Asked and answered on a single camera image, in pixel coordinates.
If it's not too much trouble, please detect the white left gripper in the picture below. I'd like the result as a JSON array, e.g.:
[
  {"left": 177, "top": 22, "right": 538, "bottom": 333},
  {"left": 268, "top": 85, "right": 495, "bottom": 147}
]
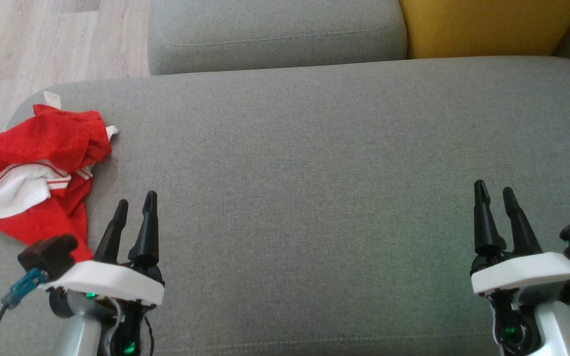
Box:
[{"left": 43, "top": 190, "right": 165, "bottom": 356}]

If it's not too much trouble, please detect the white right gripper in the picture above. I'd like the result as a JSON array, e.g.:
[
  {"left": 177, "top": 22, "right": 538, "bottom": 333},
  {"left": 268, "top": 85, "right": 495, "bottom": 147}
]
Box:
[{"left": 471, "top": 179, "right": 570, "bottom": 356}]

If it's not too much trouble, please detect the red basketball jersey number 23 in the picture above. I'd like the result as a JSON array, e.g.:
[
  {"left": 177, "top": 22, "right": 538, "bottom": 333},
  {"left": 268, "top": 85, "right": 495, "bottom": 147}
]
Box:
[{"left": 0, "top": 91, "right": 119, "bottom": 230}]

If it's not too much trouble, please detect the grey fabric sofa seat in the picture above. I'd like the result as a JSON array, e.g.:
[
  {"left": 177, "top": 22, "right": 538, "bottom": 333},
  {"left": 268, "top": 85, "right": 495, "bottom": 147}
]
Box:
[{"left": 0, "top": 56, "right": 570, "bottom": 356}]

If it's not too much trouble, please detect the yellow sofa cushion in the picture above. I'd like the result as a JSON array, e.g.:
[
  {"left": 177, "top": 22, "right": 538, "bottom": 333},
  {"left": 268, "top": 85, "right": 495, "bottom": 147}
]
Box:
[{"left": 398, "top": 0, "right": 570, "bottom": 60}]

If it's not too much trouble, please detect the grey sofa back cushion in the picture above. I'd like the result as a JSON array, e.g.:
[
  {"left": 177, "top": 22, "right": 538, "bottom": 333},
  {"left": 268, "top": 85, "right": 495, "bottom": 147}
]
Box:
[{"left": 147, "top": 0, "right": 408, "bottom": 76}]

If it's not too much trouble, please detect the blue left camera connector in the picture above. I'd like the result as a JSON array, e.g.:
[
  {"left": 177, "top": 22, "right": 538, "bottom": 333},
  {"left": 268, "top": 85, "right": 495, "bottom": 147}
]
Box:
[{"left": 2, "top": 268, "right": 48, "bottom": 310}]

